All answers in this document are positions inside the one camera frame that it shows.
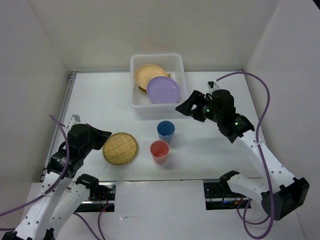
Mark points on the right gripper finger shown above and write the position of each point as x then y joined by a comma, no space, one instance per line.
188,106
199,116

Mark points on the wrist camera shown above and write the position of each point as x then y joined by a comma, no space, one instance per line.
212,86
74,120

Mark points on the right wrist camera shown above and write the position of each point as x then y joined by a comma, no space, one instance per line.
212,86

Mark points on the blue plastic cup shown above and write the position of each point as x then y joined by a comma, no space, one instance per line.
165,130

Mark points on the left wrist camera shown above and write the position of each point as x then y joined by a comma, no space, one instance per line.
74,120

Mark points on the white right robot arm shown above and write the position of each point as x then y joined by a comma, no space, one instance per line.
284,192

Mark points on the translucent white plastic bin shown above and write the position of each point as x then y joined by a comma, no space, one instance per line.
172,63

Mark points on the square bamboo woven tray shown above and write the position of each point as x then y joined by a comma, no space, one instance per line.
144,91

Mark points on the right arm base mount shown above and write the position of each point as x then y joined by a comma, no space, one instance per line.
218,198

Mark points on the yellow plastic plate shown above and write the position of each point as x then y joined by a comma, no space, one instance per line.
147,72

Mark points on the purple plastic plate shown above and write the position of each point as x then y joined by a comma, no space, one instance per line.
163,90

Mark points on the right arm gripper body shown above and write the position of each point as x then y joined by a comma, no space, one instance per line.
206,108

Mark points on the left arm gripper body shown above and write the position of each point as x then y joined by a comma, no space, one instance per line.
86,147

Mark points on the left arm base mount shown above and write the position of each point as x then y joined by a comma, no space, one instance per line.
103,199

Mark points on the pink plastic cup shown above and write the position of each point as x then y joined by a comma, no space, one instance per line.
159,151

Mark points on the round bamboo woven tray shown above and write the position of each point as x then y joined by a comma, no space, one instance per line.
120,149

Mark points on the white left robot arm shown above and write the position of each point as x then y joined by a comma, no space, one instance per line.
49,211

